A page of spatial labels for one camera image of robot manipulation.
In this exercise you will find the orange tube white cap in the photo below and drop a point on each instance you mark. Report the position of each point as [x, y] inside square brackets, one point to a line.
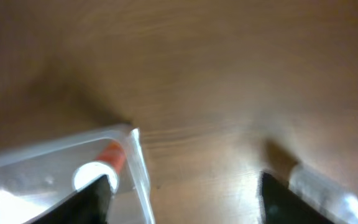
[109, 161]

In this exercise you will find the clear plastic container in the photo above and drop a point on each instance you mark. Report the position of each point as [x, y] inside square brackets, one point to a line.
[35, 178]

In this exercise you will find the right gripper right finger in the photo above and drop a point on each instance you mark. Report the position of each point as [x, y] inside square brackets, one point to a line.
[282, 206]

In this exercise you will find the white translucent spray bottle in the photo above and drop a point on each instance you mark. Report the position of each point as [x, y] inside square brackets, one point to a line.
[324, 195]

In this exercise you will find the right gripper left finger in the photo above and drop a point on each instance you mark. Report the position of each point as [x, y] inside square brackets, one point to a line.
[89, 205]

